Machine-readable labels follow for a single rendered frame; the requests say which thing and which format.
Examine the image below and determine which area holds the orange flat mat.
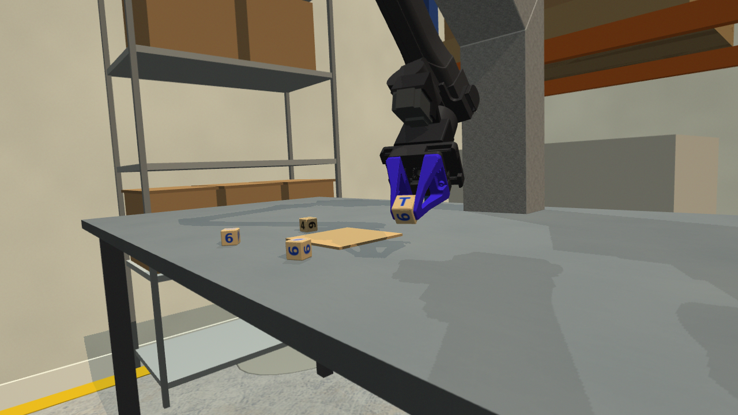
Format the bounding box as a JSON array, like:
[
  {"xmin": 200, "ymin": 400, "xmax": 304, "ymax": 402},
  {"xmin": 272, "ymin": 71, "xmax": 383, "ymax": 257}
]
[{"xmin": 285, "ymin": 227, "xmax": 402, "ymax": 250}]

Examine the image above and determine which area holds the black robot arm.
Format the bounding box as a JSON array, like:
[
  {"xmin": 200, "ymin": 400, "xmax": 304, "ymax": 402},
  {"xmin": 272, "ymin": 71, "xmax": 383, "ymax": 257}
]
[{"xmin": 376, "ymin": 0, "xmax": 480, "ymax": 146}]

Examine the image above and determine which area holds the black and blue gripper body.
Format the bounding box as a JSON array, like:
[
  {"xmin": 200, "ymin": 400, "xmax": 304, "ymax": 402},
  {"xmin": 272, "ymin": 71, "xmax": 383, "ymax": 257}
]
[{"xmin": 380, "ymin": 142, "xmax": 465, "ymax": 195}]

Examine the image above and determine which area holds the beige letter block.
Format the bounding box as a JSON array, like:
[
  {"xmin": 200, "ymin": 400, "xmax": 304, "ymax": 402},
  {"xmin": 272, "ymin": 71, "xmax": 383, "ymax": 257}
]
[
  {"xmin": 221, "ymin": 228, "xmax": 240, "ymax": 246},
  {"xmin": 285, "ymin": 238, "xmax": 312, "ymax": 261},
  {"xmin": 391, "ymin": 195, "xmax": 417, "ymax": 224},
  {"xmin": 299, "ymin": 217, "xmax": 318, "ymax": 232}
]

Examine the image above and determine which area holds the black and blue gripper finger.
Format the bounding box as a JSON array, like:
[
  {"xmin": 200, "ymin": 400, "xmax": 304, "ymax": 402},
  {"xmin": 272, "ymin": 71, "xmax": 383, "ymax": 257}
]
[
  {"xmin": 413, "ymin": 154, "xmax": 450, "ymax": 220},
  {"xmin": 386, "ymin": 157, "xmax": 413, "ymax": 220}
]

